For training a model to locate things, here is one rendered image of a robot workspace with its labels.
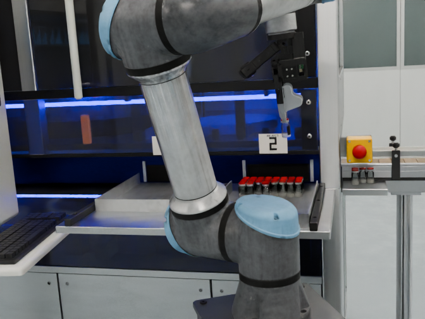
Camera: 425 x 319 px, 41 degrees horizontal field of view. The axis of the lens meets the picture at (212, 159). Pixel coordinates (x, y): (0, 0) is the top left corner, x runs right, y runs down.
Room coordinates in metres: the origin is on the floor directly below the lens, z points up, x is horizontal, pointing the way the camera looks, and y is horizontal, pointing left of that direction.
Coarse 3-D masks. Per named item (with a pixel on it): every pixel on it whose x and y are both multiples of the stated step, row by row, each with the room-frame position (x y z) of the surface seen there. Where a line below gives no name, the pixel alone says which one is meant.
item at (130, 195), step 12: (132, 180) 1.79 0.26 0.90; (108, 192) 1.61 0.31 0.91; (120, 192) 1.69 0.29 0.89; (132, 192) 1.72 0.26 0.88; (144, 192) 1.71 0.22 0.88; (156, 192) 1.70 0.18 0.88; (168, 192) 1.69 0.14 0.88; (96, 204) 1.53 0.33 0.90; (108, 204) 1.52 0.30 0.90; (120, 204) 1.51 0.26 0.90; (132, 204) 1.50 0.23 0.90; (144, 204) 1.49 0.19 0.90; (156, 204) 1.49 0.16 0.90; (168, 204) 1.48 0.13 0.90
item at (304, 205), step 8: (232, 192) 1.64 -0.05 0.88; (304, 192) 1.59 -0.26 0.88; (312, 192) 1.59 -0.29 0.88; (232, 200) 1.56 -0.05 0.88; (288, 200) 1.52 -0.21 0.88; (296, 200) 1.52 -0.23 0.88; (304, 200) 1.51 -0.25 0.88; (312, 200) 1.39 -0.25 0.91; (296, 208) 1.43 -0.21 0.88; (304, 208) 1.43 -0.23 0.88; (312, 208) 1.39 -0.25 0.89; (304, 216) 1.27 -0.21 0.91; (304, 224) 1.27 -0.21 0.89
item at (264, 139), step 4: (260, 136) 1.67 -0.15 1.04; (264, 136) 1.67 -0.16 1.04; (268, 136) 1.67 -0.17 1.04; (272, 136) 1.67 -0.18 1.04; (276, 136) 1.66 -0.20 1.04; (280, 136) 1.66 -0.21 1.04; (260, 140) 1.68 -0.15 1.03; (264, 140) 1.67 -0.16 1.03; (268, 140) 1.67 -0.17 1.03; (272, 140) 1.67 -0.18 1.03; (276, 140) 1.66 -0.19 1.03; (280, 140) 1.66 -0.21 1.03; (284, 140) 1.66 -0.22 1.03; (260, 144) 1.68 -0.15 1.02; (264, 144) 1.67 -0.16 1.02; (268, 144) 1.67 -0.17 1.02; (280, 144) 1.66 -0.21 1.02; (284, 144) 1.66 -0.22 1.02; (260, 148) 1.68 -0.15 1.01; (264, 148) 1.67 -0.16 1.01; (268, 148) 1.67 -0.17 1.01; (280, 148) 1.66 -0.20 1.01; (284, 148) 1.66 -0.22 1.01; (260, 152) 1.68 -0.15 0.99; (264, 152) 1.67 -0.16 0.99; (268, 152) 1.67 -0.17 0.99; (272, 152) 1.67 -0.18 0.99; (276, 152) 1.66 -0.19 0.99; (280, 152) 1.66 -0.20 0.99; (284, 152) 1.66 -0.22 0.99
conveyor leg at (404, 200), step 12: (396, 192) 1.70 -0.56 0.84; (408, 192) 1.69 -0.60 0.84; (420, 192) 1.68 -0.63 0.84; (408, 204) 1.71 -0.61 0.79; (408, 216) 1.71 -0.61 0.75; (408, 228) 1.71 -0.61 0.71; (408, 240) 1.71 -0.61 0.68; (408, 252) 1.71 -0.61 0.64; (396, 264) 1.74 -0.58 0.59; (408, 264) 1.71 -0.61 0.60; (396, 276) 1.74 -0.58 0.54; (408, 276) 1.71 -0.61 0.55; (396, 288) 1.74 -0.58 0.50; (408, 288) 1.71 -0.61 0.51; (396, 300) 1.74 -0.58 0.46; (408, 300) 1.71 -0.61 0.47; (396, 312) 1.74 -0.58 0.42; (408, 312) 1.71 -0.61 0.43
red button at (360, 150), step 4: (356, 148) 1.58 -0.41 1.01; (360, 148) 1.57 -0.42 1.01; (364, 148) 1.57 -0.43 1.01; (352, 152) 1.58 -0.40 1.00; (356, 152) 1.57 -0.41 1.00; (360, 152) 1.57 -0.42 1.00; (364, 152) 1.57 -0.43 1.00; (356, 156) 1.57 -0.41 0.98; (360, 156) 1.57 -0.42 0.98; (364, 156) 1.57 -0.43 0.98
